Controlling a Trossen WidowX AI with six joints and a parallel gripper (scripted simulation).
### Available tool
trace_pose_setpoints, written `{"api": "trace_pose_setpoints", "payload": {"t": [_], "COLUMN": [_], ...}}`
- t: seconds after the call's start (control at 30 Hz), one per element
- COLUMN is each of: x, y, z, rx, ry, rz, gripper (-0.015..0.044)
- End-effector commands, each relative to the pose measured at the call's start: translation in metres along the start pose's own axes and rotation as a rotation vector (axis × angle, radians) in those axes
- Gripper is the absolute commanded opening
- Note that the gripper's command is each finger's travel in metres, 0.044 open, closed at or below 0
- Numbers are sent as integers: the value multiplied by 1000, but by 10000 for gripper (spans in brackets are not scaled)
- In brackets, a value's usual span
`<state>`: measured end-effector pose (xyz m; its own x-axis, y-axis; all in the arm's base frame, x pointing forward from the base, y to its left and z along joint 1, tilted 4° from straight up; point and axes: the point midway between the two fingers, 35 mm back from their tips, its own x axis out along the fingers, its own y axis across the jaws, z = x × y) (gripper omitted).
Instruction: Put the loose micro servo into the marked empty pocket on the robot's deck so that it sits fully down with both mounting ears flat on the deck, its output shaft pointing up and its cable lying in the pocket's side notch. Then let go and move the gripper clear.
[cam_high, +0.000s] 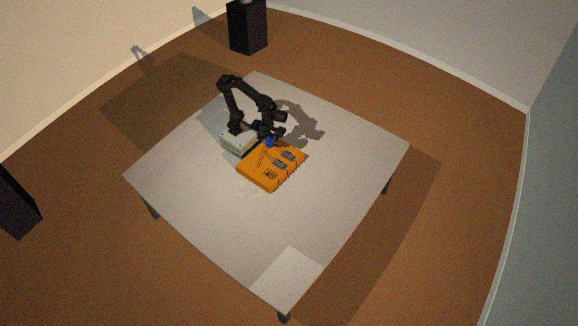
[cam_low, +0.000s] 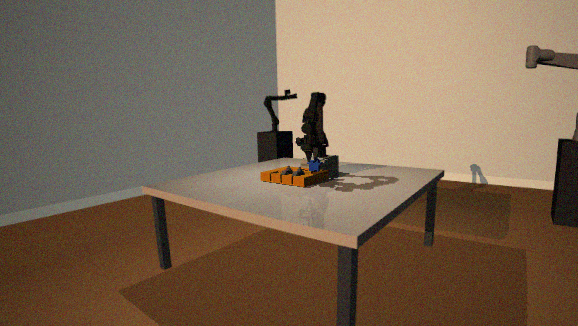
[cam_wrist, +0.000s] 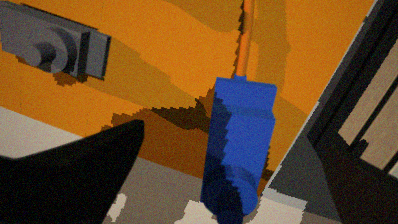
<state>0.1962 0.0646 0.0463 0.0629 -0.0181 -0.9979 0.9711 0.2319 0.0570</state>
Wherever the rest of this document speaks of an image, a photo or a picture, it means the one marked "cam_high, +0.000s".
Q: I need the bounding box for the orange flat panel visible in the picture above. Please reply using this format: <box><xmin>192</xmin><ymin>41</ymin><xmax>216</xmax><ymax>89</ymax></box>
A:
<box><xmin>235</xmin><ymin>139</ymin><xmax>305</xmax><ymax>194</ymax></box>

